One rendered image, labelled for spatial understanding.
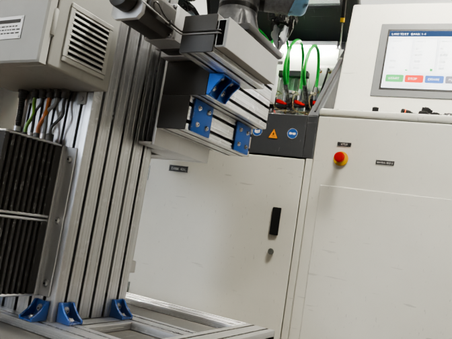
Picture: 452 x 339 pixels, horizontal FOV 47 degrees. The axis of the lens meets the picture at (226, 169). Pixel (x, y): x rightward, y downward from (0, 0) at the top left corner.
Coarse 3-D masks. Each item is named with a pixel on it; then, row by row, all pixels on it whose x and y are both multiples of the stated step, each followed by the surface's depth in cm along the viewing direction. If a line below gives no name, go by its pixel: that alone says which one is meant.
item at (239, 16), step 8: (232, 0) 147; (240, 0) 147; (224, 8) 148; (232, 8) 147; (240, 8) 147; (248, 8) 147; (256, 8) 150; (224, 16) 146; (232, 16) 145; (240, 16) 146; (248, 16) 147; (256, 16) 151; (256, 24) 149
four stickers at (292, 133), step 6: (252, 132) 197; (258, 132) 196; (270, 132) 194; (276, 132) 193; (288, 132) 192; (294, 132) 191; (270, 138) 194; (276, 138) 193; (288, 138) 191; (294, 138) 190
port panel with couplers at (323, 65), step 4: (320, 60) 248; (324, 60) 247; (328, 60) 247; (332, 60) 246; (336, 60) 245; (320, 64) 248; (324, 64) 247; (328, 64) 246; (332, 64) 246; (316, 68) 248; (320, 68) 247; (324, 68) 247; (332, 68) 245; (320, 72) 246; (324, 72) 246; (328, 72) 245; (320, 76) 247; (324, 76) 246; (328, 76) 245; (320, 80) 246; (320, 84) 246; (320, 88) 246
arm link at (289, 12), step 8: (272, 0) 148; (280, 0) 148; (288, 0) 148; (296, 0) 147; (304, 0) 147; (264, 8) 151; (272, 8) 151; (280, 8) 150; (288, 8) 150; (296, 8) 149; (304, 8) 149
